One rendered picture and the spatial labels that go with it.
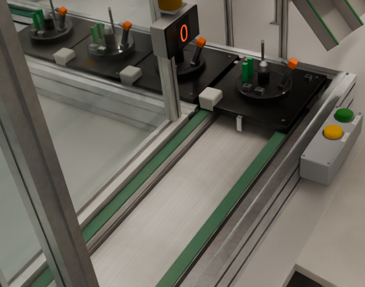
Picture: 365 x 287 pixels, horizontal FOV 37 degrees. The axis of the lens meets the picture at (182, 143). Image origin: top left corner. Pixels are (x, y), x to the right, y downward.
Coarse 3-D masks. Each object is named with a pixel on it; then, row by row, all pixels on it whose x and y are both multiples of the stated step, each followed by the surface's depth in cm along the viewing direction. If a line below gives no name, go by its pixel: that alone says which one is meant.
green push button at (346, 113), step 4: (344, 108) 128; (336, 112) 127; (340, 112) 127; (344, 112) 126; (348, 112) 126; (352, 112) 126; (336, 116) 127; (340, 116) 126; (344, 116) 125; (348, 116) 125; (352, 116) 126; (340, 120) 126; (344, 120) 125; (348, 120) 125
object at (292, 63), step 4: (284, 60) 129; (288, 60) 129; (292, 60) 127; (296, 60) 128; (288, 64) 128; (292, 64) 127; (296, 64) 127; (288, 68) 129; (292, 68) 128; (288, 72) 130; (284, 76) 131; (288, 76) 130; (284, 80) 132; (284, 84) 132
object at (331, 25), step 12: (300, 0) 142; (312, 0) 147; (324, 0) 149; (336, 0) 149; (300, 12) 144; (312, 12) 141; (324, 12) 148; (336, 12) 150; (348, 12) 149; (312, 24) 144; (324, 24) 141; (336, 24) 149; (348, 24) 151; (360, 24) 148; (324, 36) 143; (336, 36) 147
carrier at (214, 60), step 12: (192, 48) 157; (204, 48) 156; (180, 60) 147; (204, 60) 148; (216, 60) 150; (228, 60) 150; (180, 72) 144; (192, 72) 144; (204, 72) 146; (216, 72) 146; (180, 84) 143; (192, 84) 142; (204, 84) 142; (180, 96) 139; (192, 96) 138
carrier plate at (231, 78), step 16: (240, 64) 147; (256, 64) 147; (272, 64) 146; (224, 80) 142; (304, 80) 138; (320, 80) 138; (224, 96) 137; (288, 96) 134; (304, 96) 133; (224, 112) 133; (240, 112) 131; (256, 112) 130; (272, 112) 130; (288, 112) 129; (272, 128) 127; (288, 128) 125
